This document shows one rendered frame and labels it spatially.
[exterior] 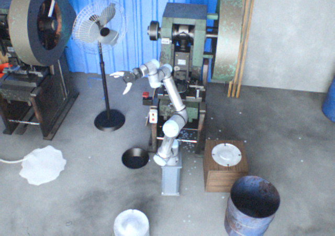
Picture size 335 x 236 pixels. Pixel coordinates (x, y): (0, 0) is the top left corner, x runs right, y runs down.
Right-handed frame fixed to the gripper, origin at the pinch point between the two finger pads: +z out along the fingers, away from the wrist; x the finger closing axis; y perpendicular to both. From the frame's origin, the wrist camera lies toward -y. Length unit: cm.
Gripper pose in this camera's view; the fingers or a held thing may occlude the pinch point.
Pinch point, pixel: (116, 84)
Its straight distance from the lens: 201.5
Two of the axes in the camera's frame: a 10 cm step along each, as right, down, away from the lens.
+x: -5.9, -8.0, 0.8
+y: -3.5, 3.5, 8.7
